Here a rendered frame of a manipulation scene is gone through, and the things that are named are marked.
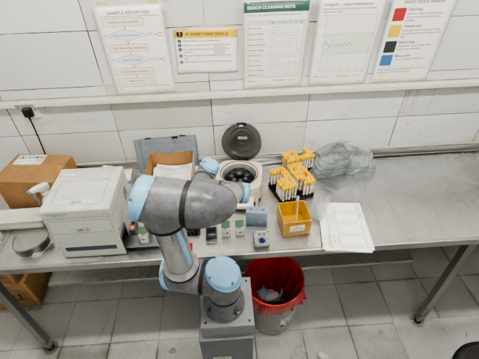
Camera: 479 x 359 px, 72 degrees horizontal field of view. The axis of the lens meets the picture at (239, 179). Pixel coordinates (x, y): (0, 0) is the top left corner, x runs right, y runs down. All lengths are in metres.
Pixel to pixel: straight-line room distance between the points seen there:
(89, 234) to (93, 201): 0.16
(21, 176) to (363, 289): 2.20
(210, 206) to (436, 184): 1.56
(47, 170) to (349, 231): 1.53
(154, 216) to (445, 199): 1.59
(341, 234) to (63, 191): 1.24
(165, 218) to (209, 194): 0.11
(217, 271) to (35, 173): 1.18
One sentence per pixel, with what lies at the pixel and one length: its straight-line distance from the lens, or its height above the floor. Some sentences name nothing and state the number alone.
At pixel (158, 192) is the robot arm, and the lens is 0.78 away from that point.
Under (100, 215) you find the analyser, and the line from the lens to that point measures 1.45.
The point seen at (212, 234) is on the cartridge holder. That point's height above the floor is 0.89.
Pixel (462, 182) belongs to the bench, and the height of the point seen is 0.88.
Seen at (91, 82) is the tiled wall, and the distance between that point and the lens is 1.85.
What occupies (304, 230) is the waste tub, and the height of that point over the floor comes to 0.91.
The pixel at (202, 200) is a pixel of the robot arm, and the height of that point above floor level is 1.58.
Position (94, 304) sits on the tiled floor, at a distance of 2.61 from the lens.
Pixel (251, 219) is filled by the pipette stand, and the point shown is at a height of 0.93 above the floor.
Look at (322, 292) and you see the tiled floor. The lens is 2.49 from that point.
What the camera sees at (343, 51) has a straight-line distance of 1.78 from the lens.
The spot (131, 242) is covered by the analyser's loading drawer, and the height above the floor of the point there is 0.92.
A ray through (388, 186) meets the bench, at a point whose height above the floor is 0.87.
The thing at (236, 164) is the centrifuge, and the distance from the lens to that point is 1.81.
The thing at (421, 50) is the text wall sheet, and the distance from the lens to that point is 1.95.
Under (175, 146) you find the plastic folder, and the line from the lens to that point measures 1.92.
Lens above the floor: 2.10
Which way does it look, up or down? 41 degrees down
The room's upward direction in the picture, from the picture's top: 2 degrees counter-clockwise
